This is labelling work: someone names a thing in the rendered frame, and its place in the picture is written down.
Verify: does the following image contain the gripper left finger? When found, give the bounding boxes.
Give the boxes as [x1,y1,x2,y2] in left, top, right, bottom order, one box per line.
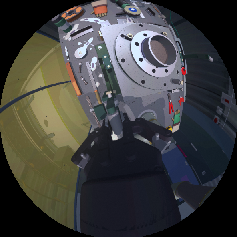
[71,127,112,169]

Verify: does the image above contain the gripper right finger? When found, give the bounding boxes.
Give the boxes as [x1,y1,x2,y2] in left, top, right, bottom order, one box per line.
[122,114,173,147]

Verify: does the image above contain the green link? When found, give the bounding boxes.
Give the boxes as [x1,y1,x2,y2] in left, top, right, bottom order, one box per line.
[98,54,114,98]

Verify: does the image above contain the grey positioner table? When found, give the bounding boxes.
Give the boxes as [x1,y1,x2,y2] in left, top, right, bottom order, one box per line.
[99,23,187,98]

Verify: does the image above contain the orange spirit level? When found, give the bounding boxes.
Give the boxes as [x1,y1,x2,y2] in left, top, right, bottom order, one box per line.
[65,62,82,97]

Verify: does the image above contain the green lever with white tip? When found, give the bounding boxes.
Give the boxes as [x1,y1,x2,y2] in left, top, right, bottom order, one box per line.
[182,54,214,63]

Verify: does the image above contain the grey round cup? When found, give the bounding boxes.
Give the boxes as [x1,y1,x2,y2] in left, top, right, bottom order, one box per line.
[138,110,161,127]

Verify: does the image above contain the green and tan glove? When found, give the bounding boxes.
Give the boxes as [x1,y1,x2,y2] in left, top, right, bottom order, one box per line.
[171,109,181,133]

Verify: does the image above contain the grey threaded rod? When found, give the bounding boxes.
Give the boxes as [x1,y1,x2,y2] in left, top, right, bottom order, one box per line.
[85,96,102,129]

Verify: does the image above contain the dark teal cabinet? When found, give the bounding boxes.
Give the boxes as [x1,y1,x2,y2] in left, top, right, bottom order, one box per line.
[183,113,231,185]

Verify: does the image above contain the yellow welding curtain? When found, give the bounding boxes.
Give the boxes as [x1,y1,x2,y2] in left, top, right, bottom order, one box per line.
[1,30,92,232]

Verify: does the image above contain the silver flange with pipe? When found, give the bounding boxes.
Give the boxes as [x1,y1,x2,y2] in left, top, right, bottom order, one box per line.
[130,30,179,78]

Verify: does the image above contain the white round tin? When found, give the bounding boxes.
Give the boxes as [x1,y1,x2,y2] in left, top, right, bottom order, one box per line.
[74,48,88,59]

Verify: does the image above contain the grey steel bar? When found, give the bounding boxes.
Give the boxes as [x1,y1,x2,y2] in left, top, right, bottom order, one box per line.
[70,25,93,40]

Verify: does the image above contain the green angle grinder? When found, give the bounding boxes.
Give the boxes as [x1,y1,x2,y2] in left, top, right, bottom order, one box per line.
[113,0,142,16]

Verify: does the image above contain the green and grey can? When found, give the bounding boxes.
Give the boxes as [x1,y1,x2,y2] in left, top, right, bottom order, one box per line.
[54,16,73,32]

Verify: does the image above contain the orange and tan glove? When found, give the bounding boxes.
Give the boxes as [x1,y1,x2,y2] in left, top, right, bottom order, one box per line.
[90,0,108,18]

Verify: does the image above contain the red handled pliers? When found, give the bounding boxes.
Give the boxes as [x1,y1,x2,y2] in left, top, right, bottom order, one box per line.
[167,93,175,114]

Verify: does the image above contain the grey link handle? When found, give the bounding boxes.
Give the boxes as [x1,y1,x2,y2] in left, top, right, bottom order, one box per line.
[107,98,124,141]

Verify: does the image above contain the dark green bracket plate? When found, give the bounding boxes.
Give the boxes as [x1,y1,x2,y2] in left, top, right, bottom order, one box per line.
[95,44,121,97]

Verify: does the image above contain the file with wooden handle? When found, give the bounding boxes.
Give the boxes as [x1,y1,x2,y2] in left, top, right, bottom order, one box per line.
[85,62,102,105]

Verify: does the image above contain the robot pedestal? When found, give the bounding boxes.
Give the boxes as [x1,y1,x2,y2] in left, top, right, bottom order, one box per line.
[175,181,216,211]

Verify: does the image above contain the grey switch box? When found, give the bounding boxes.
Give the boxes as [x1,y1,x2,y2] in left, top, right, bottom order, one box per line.
[221,92,233,108]

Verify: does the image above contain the dark blue hose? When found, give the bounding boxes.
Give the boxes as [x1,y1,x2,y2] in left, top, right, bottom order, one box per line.
[0,80,72,114]

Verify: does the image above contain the green cable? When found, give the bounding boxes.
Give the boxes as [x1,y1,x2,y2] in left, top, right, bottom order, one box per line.
[169,10,179,38]

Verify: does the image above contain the orange wire spool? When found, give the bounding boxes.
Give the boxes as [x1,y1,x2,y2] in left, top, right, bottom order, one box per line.
[60,5,84,21]

